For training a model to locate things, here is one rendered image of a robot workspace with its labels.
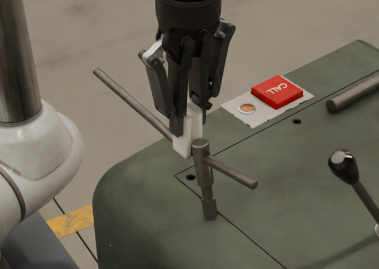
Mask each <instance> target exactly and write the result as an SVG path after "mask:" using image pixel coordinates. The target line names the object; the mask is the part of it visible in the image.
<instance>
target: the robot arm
mask: <svg viewBox="0 0 379 269"><path fill-rule="evenodd" d="M221 6H222V0H155V11H156V17H157V21H158V30H157V33H156V37H155V39H156V42H155V43H154V45H153V46H152V47H151V48H150V49H149V50H148V51H147V50H145V49H142V50H140V51H139V53H138V57H139V59H140V60H141V61H142V62H143V64H144V65H145V66H146V71H147V76H148V80H149V85H150V88H151V92H152V96H153V101H154V104H155V108H156V110H158V111H159V112H160V113H161V114H163V115H164V116H165V117H166V118H168V119H169V130H170V132H171V133H172V134H173V149H174V150H175V151H176V152H178V153H179V154H180V155H181V156H182V157H184V158H185V159H186V160H187V159H189V158H191V143H192V142H193V141H194V140H195V139H198V138H202V126H203V125H204V124H205V121H206V110H209V109H210V108H211V107H212V105H213V104H212V103H211V102H209V99H210V98H211V97H213V98H216V97H217V96H218V95H219V92H220V89H221V83H222V78H223V72H224V66H225V63H226V57H227V52H228V47H229V43H230V41H231V38H232V36H233V34H234V32H235V30H236V27H235V26H234V25H233V24H231V23H230V22H228V21H227V20H225V19H223V18H221V17H220V15H221ZM163 51H165V52H166V61H167V63H168V76H167V74H166V69H165V67H164V66H163V64H164V63H165V60H164V57H163ZM210 82H212V84H210ZM188 88H189V98H190V99H191V101H190V100H189V99H187V93H188ZM84 152H85V148H84V143H83V139H82V135H81V133H80V131H79V129H78V128H77V126H76V125H75V124H74V122H73V121H72V120H71V119H70V118H68V117H67V116H65V115H63V114H61V113H59V112H57V111H56V109H55V108H54V107H53V106H51V105H50V104H49V103H48V102H46V101H44V100H42V99H41V97H40V93H39V87H38V81H37V75H36V69H35V65H34V59H33V53H32V47H31V43H30V37H29V31H28V25H27V19H26V16H25V10H24V4H23V0H0V269H12V268H11V267H10V265H9V264H8V262H7V261H6V259H5V257H4V256H3V254H2V252H1V248H2V247H3V246H4V244H5V243H6V241H7V240H8V238H9V237H10V235H11V234H12V232H13V231H14V229H15V228H16V227H17V225H18V224H19V223H20V222H22V221H23V220H24V219H26V218H27V217H29V216H31V215H32V214H34V213H35V212H36V211H38V210H39V209H40V208H42V207H43V206H45V205H46V204H47V203H48V202H49V201H51V200H52V199H53V198H54V197H55V196H56V195H57V194H58V193H59V192H60V191H62V190H63V189H64V188H65V187H66V186H67V185H68V184H69V182H70V181H71V180H72V179H73V177H74V176H75V174H76V173H77V171H78V169H79V168H80V165H81V163H82V160H83V156H84Z"/></svg>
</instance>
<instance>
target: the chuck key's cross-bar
mask: <svg viewBox="0 0 379 269"><path fill-rule="evenodd" d="M93 74H94V75H95V76H97V78H98V79H100V80H101V81H102V82H103V83H104V84H106V85H107V86H108V87H109V88H110V89H111V90H112V91H113V92H115V93H116V94H117V95H118V96H119V97H120V98H121V99H122V100H124V101H125V102H126V103H127V104H128V105H129V106H131V107H132V109H134V110H135V111H136V112H137V113H139V114H140V115H141V116H142V117H143V118H144V119H145V120H146V121H148V122H149V123H150V124H151V125H152V126H153V127H154V128H155V129H157V130H158V131H159V132H160V133H161V134H162V135H163V136H164V137H166V138H167V139H168V140H169V141H170V142H172V143H173V134H172V133H171V132H170V130H169V128H168V127H167V126H166V125H164V124H163V123H162V122H161V121H160V120H159V119H158V118H157V117H155V116H154V115H153V114H152V113H151V112H150V111H149V110H147V109H146V108H145V107H144V106H142V105H141V104H140V103H139V102H138V101H137V100H136V99H134V98H133V97H132V96H131V95H130V94H129V93H128V92H126V91H125V90H124V89H123V88H122V87H121V86H120V85H118V84H117V83H116V82H115V81H114V80H113V79H111V78H110V77H109V76H108V75H107V74H106V73H104V72H103V71H102V70H101V69H100V68H98V67H97V68H95V69H94V70H93ZM202 161H203V163H205V164H207V165H209V166H211V167H213V168H214V169H216V170H218V171H220V172H221V173H223V174H225V175H227V176H228V177H230V178H232V179H234V180H235V181H237V182H239V183H241V184H243V185H245V186H246V187H248V188H250V189H252V190H254V189H256V188H257V186H258V182H257V181H256V180H255V179H253V178H251V177H249V176H247V175H245V174H244V173H242V172H240V171H238V170H236V169H234V168H232V167H231V166H229V165H227V164H225V163H224V162H222V161H219V160H218V159H216V158H214V157H213V156H211V155H206V156H205V157H204V158H203V159H202Z"/></svg>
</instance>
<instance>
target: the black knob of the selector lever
mask: <svg viewBox="0 0 379 269"><path fill-rule="evenodd" d="M328 166H329V168H330V170H331V172H332V173H333V174H334V175H335V176H336V177H338V178H339V179H340V180H342V181H343V182H345V183H347V184H349V185H353V184H355V183H357V182H358V180H359V170H358V166H357V163H356V159H355V157H354V156H353V155H352V154H351V153H350V152H349V151H348V150H346V149H339V150H337V151H335V152H333V153H332V154H331V155H330V157H329V159H328Z"/></svg>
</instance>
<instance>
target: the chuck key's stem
mask: <svg viewBox="0 0 379 269"><path fill-rule="evenodd" d="M191 146H192V153H193V160H194V164H195V171H196V178H197V184H198V185H199V186H200V187H201V190H202V199H201V201H202V208H203V213H204V216H205V217H207V218H208V219H210V220H211V219H213V218H215V217H216V216H218V212H217V205H216V200H215V197H213V189H212V184H213V183H214V175H213V168H212V167H211V166H209V165H207V164H205V163H203V161H202V159H203V158H204V157H205V156H206V155H210V148H209V142H208V140H206V139H204V138H198V139H195V140H194V141H193V142H192V143H191Z"/></svg>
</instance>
